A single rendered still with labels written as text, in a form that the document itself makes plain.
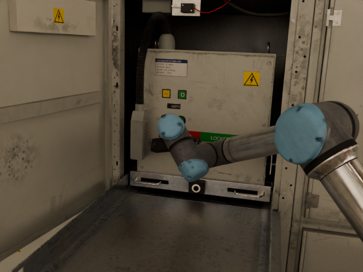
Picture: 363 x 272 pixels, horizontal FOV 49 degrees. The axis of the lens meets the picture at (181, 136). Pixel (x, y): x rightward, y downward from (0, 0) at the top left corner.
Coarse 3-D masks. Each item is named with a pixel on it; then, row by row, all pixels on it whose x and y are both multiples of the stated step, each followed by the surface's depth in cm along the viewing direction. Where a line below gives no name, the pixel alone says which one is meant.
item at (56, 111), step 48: (0, 0) 97; (48, 0) 108; (96, 0) 134; (0, 48) 99; (48, 48) 115; (96, 48) 137; (0, 96) 100; (48, 96) 117; (96, 96) 138; (0, 144) 102; (48, 144) 120; (96, 144) 145; (0, 192) 104; (48, 192) 122; (96, 192) 148; (0, 240) 106
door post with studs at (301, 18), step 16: (304, 0) 124; (304, 16) 125; (288, 32) 127; (304, 32) 126; (288, 48) 128; (304, 48) 127; (288, 64) 129; (304, 64) 128; (288, 80) 130; (304, 80) 129; (288, 96) 131; (288, 176) 137; (288, 192) 138; (272, 208) 141; (288, 208) 139; (288, 224) 140
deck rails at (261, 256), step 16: (112, 192) 140; (128, 192) 152; (96, 208) 127; (112, 208) 136; (80, 224) 117; (96, 224) 124; (48, 240) 100; (64, 240) 108; (80, 240) 114; (32, 256) 94; (48, 256) 101; (64, 256) 105
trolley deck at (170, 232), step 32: (128, 224) 126; (160, 224) 127; (192, 224) 128; (224, 224) 129; (256, 224) 130; (96, 256) 106; (128, 256) 107; (160, 256) 108; (192, 256) 108; (224, 256) 109; (256, 256) 110
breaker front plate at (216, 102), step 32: (192, 64) 140; (224, 64) 138; (256, 64) 135; (160, 96) 146; (192, 96) 143; (224, 96) 140; (256, 96) 138; (192, 128) 145; (224, 128) 143; (256, 128) 140; (160, 160) 151; (256, 160) 142
